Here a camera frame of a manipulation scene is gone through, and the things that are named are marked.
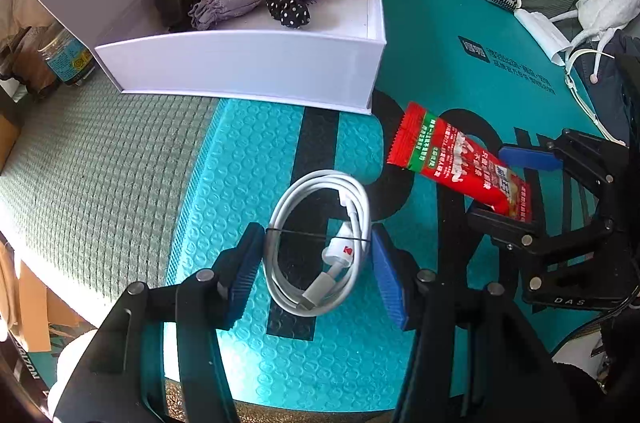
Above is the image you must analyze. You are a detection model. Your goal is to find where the white drawstring cord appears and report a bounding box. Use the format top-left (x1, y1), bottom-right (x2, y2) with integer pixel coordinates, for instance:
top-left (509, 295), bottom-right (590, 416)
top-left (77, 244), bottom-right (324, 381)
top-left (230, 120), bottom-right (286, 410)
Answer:
top-left (565, 48), bottom-right (626, 144)

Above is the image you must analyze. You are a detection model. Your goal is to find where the glass jar teal label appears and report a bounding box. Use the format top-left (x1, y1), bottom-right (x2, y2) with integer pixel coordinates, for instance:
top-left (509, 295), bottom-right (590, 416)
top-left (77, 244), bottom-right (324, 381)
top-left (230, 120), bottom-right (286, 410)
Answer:
top-left (37, 28), bottom-right (96, 86)

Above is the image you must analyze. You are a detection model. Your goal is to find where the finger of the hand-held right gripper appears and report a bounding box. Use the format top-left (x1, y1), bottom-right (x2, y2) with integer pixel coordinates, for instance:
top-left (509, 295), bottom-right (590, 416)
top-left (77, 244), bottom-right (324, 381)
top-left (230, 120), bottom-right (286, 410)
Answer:
top-left (497, 129), bottom-right (628, 200)
top-left (465, 202), bottom-right (617, 265)

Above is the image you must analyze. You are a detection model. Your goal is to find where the white gift box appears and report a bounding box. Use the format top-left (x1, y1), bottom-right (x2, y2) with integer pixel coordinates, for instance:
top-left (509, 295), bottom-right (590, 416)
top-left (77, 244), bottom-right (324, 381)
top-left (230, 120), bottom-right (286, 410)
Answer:
top-left (7, 0), bottom-right (388, 116)

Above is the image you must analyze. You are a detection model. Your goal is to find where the black polka dot scrunchie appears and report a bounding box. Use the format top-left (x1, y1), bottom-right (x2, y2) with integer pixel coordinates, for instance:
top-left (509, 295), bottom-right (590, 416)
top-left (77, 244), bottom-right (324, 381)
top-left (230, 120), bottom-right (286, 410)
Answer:
top-left (257, 0), bottom-right (312, 28)

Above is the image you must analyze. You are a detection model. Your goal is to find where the grey fabric pouch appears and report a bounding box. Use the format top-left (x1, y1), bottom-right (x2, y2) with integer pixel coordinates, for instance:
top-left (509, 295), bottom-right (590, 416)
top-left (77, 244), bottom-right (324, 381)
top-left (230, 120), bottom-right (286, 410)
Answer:
top-left (188, 0), bottom-right (262, 31)

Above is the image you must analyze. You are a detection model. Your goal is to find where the white cable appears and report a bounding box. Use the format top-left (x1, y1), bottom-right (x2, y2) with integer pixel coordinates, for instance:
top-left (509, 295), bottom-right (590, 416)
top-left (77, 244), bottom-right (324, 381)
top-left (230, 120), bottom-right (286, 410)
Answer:
top-left (263, 170), bottom-right (373, 316)

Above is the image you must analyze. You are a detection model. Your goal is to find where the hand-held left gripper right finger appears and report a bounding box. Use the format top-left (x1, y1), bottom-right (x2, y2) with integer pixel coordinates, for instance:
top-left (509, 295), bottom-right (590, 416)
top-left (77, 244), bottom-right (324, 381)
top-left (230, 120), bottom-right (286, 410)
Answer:
top-left (370, 223), bottom-right (571, 423)

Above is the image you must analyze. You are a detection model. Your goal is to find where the brown cardboard sheet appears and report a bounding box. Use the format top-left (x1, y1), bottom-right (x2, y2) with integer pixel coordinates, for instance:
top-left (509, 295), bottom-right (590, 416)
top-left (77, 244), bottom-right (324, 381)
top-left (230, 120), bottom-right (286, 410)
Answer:
top-left (0, 233), bottom-right (56, 354)

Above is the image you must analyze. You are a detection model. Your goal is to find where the dark brown pouch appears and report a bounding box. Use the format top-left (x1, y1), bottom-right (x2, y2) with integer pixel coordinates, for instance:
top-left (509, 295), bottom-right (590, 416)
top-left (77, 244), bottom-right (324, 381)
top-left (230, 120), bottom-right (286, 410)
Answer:
top-left (151, 0), bottom-right (193, 28)

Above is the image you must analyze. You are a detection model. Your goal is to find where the dark jacket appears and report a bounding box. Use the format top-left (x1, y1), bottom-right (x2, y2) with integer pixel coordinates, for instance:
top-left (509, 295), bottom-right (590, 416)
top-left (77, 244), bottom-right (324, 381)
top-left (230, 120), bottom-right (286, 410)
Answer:
top-left (575, 30), bottom-right (640, 144)

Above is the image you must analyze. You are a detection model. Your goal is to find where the white tissue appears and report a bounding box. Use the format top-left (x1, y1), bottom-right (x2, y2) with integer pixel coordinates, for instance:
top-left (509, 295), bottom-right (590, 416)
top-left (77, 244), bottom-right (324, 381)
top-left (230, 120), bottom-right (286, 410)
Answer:
top-left (515, 8), bottom-right (571, 64)

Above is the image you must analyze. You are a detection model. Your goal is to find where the teal foam mat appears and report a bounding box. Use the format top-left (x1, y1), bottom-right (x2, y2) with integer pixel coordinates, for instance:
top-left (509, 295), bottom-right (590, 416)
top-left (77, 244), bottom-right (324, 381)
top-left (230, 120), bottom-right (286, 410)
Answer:
top-left (161, 0), bottom-right (626, 409)

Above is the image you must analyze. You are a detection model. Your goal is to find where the red snack packet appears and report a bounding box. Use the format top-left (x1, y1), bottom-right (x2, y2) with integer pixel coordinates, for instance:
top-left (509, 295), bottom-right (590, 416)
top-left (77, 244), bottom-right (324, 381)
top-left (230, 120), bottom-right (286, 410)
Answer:
top-left (385, 101), bottom-right (533, 224)

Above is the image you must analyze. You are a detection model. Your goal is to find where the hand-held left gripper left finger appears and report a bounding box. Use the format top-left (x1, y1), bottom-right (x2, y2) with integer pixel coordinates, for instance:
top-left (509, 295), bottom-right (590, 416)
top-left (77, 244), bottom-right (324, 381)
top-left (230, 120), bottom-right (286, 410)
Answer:
top-left (50, 223), bottom-right (266, 423)

